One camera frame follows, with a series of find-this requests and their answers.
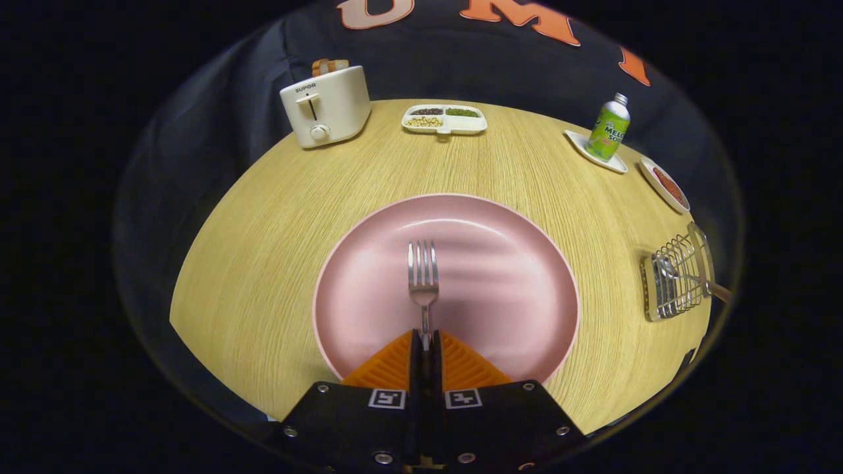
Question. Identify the pink round plate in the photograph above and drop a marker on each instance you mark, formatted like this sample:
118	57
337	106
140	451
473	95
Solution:
500	283

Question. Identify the red meat piece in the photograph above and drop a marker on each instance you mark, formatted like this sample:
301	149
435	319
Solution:
668	186

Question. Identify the cream white toaster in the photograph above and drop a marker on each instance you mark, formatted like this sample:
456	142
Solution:
336	112

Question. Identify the white square coaster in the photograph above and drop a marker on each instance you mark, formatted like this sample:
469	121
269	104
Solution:
579	141

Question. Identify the brown toast slices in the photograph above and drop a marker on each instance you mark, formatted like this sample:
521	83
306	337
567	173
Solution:
329	65

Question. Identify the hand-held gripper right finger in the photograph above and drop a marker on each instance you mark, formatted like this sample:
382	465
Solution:
500	428

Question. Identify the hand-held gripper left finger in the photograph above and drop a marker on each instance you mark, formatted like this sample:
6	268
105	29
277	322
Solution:
349	428

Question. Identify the white food plate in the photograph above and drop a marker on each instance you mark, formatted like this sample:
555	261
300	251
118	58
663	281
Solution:
652	181

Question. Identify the white divided snack tray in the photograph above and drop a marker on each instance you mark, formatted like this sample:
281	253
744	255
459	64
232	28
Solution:
461	123

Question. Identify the green soda bottle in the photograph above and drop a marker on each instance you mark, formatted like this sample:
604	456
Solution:
609	131

